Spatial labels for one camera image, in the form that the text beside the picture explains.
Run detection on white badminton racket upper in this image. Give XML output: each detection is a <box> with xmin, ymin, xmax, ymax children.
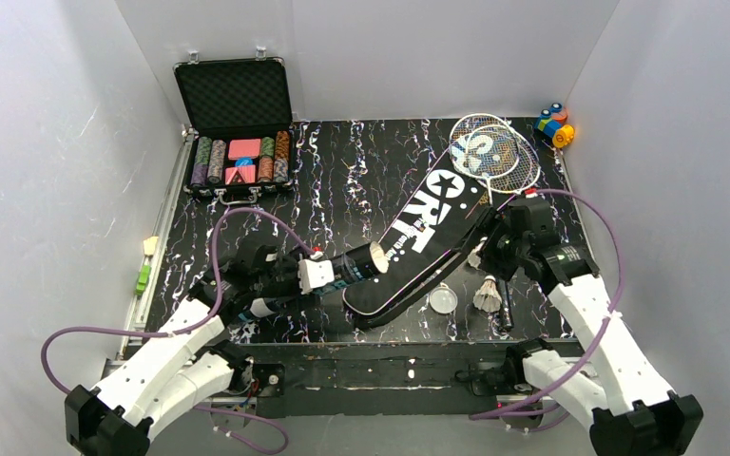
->
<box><xmin>449</xmin><ymin>113</ymin><xmax>542</xmax><ymax>194</ymax></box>

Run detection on white tube lid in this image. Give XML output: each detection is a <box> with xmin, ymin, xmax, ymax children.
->
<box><xmin>427</xmin><ymin>283</ymin><xmax>459</xmax><ymax>314</ymax></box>

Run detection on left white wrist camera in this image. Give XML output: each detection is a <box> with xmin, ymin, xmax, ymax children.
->
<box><xmin>298</xmin><ymin>259</ymin><xmax>335</xmax><ymax>295</ymax></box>

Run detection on black shuttlecock tube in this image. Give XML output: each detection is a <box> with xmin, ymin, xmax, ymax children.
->
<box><xmin>221</xmin><ymin>242</ymin><xmax>389</xmax><ymax>324</ymax></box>

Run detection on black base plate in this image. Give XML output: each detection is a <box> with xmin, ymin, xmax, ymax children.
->
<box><xmin>122</xmin><ymin>339</ymin><xmax>593</xmax><ymax>420</ymax></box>

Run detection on green clip on rail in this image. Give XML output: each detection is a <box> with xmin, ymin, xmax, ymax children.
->
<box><xmin>135</xmin><ymin>264</ymin><xmax>151</xmax><ymax>296</ymax></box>

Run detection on white badminton racket lower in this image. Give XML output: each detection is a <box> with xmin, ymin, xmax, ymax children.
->
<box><xmin>453</xmin><ymin>124</ymin><xmax>540</xmax><ymax>332</ymax></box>

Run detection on white feather shuttlecock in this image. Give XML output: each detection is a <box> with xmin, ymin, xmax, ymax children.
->
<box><xmin>467</xmin><ymin>241</ymin><xmax>485</xmax><ymax>270</ymax></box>
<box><xmin>472</xmin><ymin>275</ymin><xmax>502</xmax><ymax>314</ymax></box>

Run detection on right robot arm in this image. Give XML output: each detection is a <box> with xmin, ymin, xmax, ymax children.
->
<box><xmin>474</xmin><ymin>194</ymin><xmax>703</xmax><ymax>455</ymax></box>

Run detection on purple cable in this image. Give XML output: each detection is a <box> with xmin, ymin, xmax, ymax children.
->
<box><xmin>40</xmin><ymin>207</ymin><xmax>319</xmax><ymax>456</ymax></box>
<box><xmin>469</xmin><ymin>187</ymin><xmax>624</xmax><ymax>435</ymax></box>

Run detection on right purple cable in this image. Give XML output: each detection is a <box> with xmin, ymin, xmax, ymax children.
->
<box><xmin>469</xmin><ymin>187</ymin><xmax>624</xmax><ymax>435</ymax></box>

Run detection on white badminton racket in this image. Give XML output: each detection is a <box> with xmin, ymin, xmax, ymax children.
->
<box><xmin>449</xmin><ymin>113</ymin><xmax>542</xmax><ymax>194</ymax></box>
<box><xmin>453</xmin><ymin>124</ymin><xmax>540</xmax><ymax>332</ymax></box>

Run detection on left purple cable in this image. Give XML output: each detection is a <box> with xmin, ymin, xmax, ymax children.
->
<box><xmin>40</xmin><ymin>207</ymin><xmax>319</xmax><ymax>456</ymax></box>

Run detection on black poker chip case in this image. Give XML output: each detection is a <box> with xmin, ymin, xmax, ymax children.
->
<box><xmin>173</xmin><ymin>54</ymin><xmax>297</xmax><ymax>205</ymax></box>

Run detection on beige clip on rail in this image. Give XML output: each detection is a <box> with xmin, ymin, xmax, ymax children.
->
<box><xmin>143</xmin><ymin>236</ymin><xmax>159</xmax><ymax>257</ymax></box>

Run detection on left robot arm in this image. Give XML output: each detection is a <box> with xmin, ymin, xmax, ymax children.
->
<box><xmin>64</xmin><ymin>241</ymin><xmax>312</xmax><ymax>455</ymax></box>

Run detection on aluminium rail frame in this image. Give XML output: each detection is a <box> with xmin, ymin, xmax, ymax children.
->
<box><xmin>97</xmin><ymin>125</ymin><xmax>631</xmax><ymax>404</ymax></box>

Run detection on colourful toy blocks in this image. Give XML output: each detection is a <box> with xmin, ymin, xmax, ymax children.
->
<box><xmin>534</xmin><ymin>103</ymin><xmax>575</xmax><ymax>148</ymax></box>

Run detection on black racket bag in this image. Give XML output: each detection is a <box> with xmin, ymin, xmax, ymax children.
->
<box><xmin>342</xmin><ymin>152</ymin><xmax>490</xmax><ymax>329</ymax></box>

